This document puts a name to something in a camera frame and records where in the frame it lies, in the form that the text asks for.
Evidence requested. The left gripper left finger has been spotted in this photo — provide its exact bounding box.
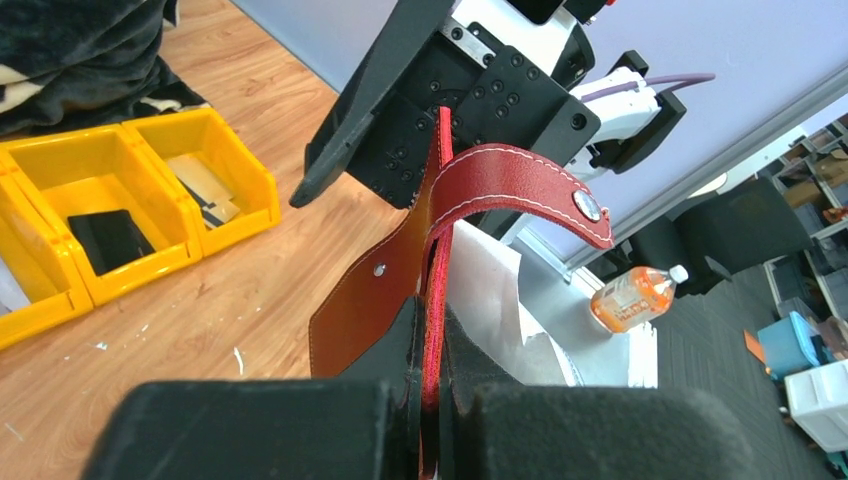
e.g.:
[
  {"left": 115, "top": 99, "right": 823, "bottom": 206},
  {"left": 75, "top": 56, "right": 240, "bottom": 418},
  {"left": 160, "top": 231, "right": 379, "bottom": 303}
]
[{"left": 82, "top": 297, "right": 424, "bottom": 479}]

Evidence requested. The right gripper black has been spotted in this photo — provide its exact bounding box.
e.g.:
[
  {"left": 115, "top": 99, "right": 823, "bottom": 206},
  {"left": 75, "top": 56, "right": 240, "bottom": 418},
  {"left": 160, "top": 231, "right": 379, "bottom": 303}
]
[{"left": 289, "top": 0, "right": 602, "bottom": 209}]

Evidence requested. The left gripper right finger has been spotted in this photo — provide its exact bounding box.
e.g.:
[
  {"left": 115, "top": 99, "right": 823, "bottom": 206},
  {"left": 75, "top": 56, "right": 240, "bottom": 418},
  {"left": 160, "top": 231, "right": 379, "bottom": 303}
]
[{"left": 437, "top": 311, "right": 755, "bottom": 479}]

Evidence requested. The red leather card holder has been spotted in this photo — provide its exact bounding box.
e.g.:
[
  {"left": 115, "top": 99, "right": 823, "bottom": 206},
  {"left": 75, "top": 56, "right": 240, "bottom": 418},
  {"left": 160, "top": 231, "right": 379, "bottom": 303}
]
[{"left": 309, "top": 107, "right": 614, "bottom": 479}]

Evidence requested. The yellow three-compartment bin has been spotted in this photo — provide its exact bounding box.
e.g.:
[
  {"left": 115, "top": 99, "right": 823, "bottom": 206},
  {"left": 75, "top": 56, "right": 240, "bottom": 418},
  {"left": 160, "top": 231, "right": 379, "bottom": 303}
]
[{"left": 1, "top": 108, "right": 281, "bottom": 347}]

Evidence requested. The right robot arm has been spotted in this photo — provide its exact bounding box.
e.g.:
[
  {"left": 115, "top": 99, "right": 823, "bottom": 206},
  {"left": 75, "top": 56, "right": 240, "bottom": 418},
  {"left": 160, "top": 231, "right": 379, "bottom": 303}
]
[{"left": 290, "top": 1, "right": 708, "bottom": 249}]

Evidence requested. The striped beige card in bin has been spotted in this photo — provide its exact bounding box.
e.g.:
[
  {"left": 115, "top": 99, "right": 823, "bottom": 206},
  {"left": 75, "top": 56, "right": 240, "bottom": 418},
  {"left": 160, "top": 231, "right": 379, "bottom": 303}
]
[{"left": 166, "top": 154, "right": 241, "bottom": 229}]

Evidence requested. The black card in bin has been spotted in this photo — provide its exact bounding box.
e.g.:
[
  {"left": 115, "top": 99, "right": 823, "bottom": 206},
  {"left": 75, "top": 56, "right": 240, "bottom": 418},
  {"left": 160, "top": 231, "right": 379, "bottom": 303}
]
[{"left": 68, "top": 209, "right": 155, "bottom": 276}]

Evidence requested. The grey card in bin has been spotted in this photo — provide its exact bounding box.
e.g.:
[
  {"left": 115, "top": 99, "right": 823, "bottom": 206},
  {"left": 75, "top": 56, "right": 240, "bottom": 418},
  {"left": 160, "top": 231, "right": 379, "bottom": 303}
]
[{"left": 0, "top": 261, "right": 31, "bottom": 315}]

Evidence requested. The orange drink bottle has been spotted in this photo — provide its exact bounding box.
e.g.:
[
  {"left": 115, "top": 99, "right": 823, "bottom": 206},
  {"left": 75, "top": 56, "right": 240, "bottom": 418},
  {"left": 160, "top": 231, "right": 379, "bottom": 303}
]
[{"left": 589, "top": 265, "right": 689, "bottom": 334}]

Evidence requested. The white storage box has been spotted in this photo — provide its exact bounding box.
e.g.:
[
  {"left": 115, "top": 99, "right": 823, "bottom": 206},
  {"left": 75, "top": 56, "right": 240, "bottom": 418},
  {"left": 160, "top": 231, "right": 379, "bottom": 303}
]
[{"left": 784, "top": 360, "right": 847, "bottom": 453}]

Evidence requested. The black office chair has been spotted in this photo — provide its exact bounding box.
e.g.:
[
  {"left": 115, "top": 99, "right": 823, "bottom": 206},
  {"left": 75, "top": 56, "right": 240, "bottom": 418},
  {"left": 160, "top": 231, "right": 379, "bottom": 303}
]
[{"left": 598, "top": 178, "right": 813, "bottom": 298}]

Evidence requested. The black floral blanket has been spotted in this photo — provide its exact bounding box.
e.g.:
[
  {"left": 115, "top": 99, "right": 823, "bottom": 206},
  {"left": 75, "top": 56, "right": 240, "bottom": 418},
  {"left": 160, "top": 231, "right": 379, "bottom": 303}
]
[{"left": 1, "top": 0, "right": 207, "bottom": 138}]

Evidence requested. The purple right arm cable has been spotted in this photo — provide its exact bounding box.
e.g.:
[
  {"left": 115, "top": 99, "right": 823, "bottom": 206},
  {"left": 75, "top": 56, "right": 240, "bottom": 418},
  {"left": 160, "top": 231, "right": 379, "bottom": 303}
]
[{"left": 579, "top": 71, "right": 718, "bottom": 106}]

